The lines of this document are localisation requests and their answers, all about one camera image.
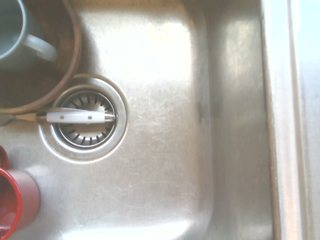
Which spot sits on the stainless steel kitchen sink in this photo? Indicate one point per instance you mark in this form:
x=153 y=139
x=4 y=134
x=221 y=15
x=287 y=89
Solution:
x=162 y=75

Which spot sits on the round metal drain strainer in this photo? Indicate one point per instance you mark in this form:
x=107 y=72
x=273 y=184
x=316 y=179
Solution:
x=85 y=148

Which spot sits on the brown wooden bowl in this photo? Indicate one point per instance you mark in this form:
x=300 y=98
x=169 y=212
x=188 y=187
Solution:
x=68 y=75

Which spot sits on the red ceramic mug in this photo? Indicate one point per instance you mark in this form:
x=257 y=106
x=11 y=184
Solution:
x=23 y=195

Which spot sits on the grey blue ceramic mug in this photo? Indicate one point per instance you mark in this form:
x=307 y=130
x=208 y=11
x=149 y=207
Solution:
x=31 y=25

